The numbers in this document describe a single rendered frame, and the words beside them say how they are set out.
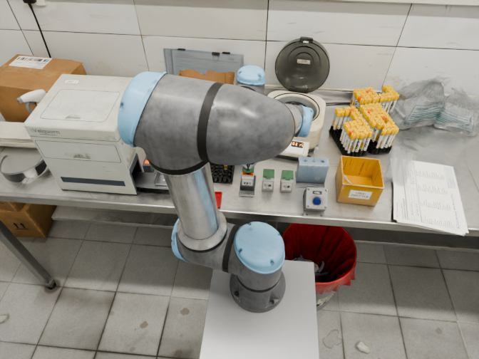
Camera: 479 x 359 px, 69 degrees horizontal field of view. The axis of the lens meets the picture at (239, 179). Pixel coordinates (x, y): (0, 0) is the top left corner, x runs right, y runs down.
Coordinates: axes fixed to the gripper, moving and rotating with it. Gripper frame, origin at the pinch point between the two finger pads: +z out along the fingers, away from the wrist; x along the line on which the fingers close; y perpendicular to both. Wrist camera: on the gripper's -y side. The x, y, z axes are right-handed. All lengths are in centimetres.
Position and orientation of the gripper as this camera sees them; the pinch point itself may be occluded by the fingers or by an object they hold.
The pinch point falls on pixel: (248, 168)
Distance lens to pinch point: 116.8
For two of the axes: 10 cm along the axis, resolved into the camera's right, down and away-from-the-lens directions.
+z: 0.0, 6.6, 7.5
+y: 1.1, -7.5, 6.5
